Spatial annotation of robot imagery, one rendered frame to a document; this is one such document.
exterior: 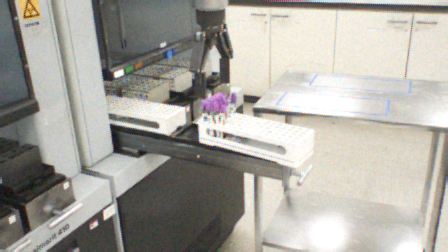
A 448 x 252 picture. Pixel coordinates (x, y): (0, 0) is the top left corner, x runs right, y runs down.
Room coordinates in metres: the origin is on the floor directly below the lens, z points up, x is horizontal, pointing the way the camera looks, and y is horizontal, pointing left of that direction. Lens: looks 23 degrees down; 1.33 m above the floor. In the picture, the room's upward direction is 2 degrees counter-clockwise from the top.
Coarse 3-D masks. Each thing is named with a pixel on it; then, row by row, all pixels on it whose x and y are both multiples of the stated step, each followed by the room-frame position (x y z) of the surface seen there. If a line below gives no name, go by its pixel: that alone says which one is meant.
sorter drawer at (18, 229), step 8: (0, 208) 0.82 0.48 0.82; (8, 208) 0.81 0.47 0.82; (0, 216) 0.79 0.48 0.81; (8, 216) 0.80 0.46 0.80; (16, 216) 0.82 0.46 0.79; (0, 224) 0.79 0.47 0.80; (8, 224) 0.80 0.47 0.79; (16, 224) 0.81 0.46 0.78; (0, 232) 0.78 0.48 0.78; (8, 232) 0.80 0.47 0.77; (16, 232) 0.81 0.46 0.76; (0, 240) 0.78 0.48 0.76; (8, 240) 0.79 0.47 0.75; (16, 240) 0.81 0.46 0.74; (0, 248) 0.77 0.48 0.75; (16, 248) 0.76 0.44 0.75; (24, 248) 0.77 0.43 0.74
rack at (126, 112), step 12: (108, 96) 1.39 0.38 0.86; (108, 108) 1.28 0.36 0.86; (120, 108) 1.27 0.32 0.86; (132, 108) 1.28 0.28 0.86; (144, 108) 1.27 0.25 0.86; (156, 108) 1.26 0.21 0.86; (168, 108) 1.26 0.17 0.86; (180, 108) 1.25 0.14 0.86; (120, 120) 1.28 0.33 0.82; (132, 120) 1.31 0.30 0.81; (144, 120) 1.31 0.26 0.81; (156, 120) 1.19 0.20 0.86; (168, 120) 1.18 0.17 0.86; (180, 120) 1.23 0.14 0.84; (156, 132) 1.19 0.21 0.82; (168, 132) 1.17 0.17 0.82
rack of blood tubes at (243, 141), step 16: (224, 128) 1.06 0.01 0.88; (240, 128) 1.06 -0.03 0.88; (256, 128) 1.05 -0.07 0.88; (272, 128) 1.05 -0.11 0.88; (288, 128) 1.04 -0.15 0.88; (304, 128) 1.04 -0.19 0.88; (224, 144) 1.07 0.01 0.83; (240, 144) 1.04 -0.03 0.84; (256, 144) 1.08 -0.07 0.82; (272, 144) 1.07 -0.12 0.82; (288, 144) 0.96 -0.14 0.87; (304, 144) 0.98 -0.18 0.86; (272, 160) 0.99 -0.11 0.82; (304, 160) 0.98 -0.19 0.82
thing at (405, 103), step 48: (288, 96) 1.46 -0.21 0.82; (336, 96) 1.44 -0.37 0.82; (384, 96) 1.42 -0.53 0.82; (432, 96) 1.41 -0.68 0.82; (432, 144) 1.54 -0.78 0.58; (288, 192) 1.71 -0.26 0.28; (288, 240) 1.38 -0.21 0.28; (336, 240) 1.37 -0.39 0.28; (384, 240) 1.36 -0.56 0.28; (432, 240) 1.15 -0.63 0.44
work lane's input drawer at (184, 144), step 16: (112, 128) 1.26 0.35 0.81; (128, 128) 1.23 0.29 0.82; (176, 128) 1.21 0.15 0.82; (192, 128) 1.24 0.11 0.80; (128, 144) 1.22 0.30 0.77; (144, 144) 1.19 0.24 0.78; (160, 144) 1.16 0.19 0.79; (176, 144) 1.14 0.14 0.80; (192, 144) 1.13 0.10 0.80; (208, 144) 1.10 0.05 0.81; (192, 160) 1.12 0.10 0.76; (208, 160) 1.09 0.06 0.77; (224, 160) 1.07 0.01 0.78; (240, 160) 1.05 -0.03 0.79; (256, 160) 1.03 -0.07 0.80; (272, 176) 1.01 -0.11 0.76; (288, 176) 1.03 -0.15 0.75; (304, 176) 1.02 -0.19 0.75
